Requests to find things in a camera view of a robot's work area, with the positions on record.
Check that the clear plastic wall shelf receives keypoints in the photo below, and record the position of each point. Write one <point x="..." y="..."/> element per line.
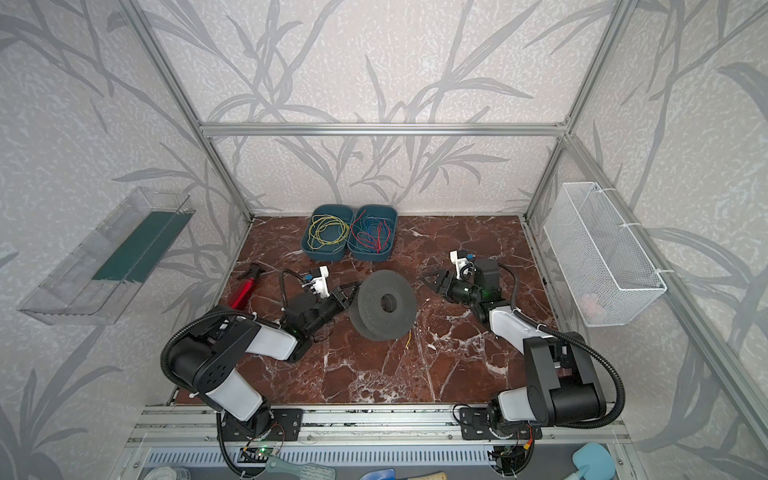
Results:
<point x="95" y="283"/>

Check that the green circuit board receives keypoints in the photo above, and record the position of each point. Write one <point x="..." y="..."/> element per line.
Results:
<point x="257" y="455"/>

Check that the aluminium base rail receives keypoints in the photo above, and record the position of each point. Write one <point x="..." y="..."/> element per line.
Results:
<point x="322" y="425"/>

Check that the dark grey foam spool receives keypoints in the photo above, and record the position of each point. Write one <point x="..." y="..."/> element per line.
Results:
<point x="385" y="307"/>

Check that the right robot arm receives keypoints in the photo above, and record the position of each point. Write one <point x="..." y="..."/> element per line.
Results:
<point x="568" y="383"/>

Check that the white wire mesh basket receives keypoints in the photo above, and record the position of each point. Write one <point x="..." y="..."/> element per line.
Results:
<point x="610" y="276"/>

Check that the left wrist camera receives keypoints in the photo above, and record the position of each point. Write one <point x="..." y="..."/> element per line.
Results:
<point x="315" y="281"/>

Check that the red spray bottle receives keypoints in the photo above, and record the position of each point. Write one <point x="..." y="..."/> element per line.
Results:
<point x="241" y="294"/>

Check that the light blue plastic object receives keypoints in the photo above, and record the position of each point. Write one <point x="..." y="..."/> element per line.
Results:
<point x="592" y="462"/>

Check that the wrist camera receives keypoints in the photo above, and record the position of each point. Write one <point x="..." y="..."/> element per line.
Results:
<point x="315" y="281"/>
<point x="463" y="262"/>

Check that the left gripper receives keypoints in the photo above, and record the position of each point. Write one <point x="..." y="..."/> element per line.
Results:
<point x="334" y="298"/>

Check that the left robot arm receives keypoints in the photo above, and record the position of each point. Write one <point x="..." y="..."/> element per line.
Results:
<point x="202" y="357"/>

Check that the teal bin with yellow cables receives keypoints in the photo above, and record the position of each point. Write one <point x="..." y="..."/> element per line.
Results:
<point x="327" y="232"/>

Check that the teal handled tool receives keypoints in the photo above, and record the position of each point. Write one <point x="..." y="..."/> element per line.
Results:
<point x="307" y="471"/>

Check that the teal bin with red cables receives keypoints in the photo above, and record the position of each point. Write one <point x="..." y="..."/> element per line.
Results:
<point x="372" y="233"/>

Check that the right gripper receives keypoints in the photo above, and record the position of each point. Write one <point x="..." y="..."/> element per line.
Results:
<point x="450" y="285"/>

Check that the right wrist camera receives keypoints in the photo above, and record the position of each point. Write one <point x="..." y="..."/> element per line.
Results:
<point x="463" y="262"/>

